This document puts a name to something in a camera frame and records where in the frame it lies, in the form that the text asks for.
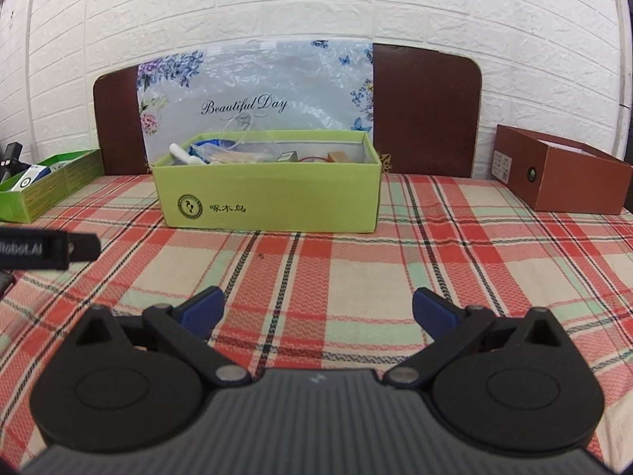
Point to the blue packet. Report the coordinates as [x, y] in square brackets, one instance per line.
[212, 148]

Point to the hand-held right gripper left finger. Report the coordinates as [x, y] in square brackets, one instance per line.
[200, 314]

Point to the floral plastic bag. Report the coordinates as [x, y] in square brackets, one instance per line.
[277, 79]

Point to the black device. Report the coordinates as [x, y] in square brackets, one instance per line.
[10, 161]

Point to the large green shoe box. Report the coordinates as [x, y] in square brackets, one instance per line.
[277, 198]

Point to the shallow green box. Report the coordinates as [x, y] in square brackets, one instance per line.
[44, 200]

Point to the brown chair with floral cover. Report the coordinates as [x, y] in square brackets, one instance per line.
[425, 109]

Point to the white glove pink cuff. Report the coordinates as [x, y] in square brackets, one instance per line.
[185, 154]

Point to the small golden box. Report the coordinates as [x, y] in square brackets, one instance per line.
[287, 157]

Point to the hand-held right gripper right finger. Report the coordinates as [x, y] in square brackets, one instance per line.
[435, 314]

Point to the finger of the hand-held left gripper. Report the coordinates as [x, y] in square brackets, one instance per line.
[85, 247]

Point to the long golden box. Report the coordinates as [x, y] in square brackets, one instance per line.
[242, 157]

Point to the brown shoe box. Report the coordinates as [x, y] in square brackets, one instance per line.
[568, 183]

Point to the white blue box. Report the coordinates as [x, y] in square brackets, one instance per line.
[29, 178]

